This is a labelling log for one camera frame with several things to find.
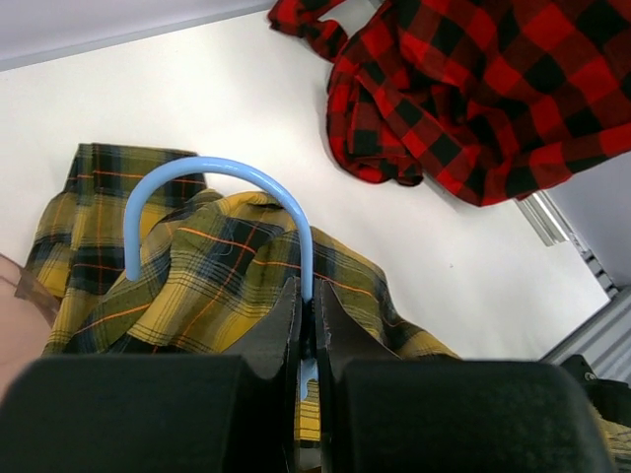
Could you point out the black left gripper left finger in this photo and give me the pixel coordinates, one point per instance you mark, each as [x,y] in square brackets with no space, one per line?
[263,420]

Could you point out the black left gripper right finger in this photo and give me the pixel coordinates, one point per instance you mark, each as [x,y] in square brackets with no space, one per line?
[349,361]

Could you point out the light blue hanger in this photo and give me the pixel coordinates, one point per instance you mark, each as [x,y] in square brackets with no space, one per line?
[245,206]

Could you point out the yellow plaid shirt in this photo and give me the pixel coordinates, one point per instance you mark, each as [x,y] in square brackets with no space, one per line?
[206,278]

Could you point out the red black plaid shirt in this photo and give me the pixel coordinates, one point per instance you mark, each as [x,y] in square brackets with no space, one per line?
[494,100]

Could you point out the pink translucent plastic basin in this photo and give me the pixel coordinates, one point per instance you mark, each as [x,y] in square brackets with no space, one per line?
[27,312]

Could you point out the aluminium frame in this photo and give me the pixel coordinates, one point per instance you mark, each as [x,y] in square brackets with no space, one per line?
[591,313]

